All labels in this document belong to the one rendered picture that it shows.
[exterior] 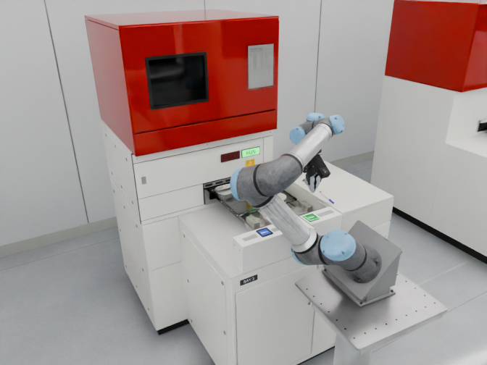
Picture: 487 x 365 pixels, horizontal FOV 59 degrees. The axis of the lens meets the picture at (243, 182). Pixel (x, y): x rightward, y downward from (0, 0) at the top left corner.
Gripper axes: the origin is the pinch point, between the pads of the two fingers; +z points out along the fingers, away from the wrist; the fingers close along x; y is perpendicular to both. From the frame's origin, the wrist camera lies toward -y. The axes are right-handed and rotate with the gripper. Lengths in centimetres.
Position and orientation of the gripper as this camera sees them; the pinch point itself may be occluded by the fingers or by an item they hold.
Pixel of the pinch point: (314, 190)
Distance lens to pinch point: 197.5
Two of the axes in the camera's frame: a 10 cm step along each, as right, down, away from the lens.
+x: -8.7, 2.2, -4.4
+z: 0.2, 9.0, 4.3
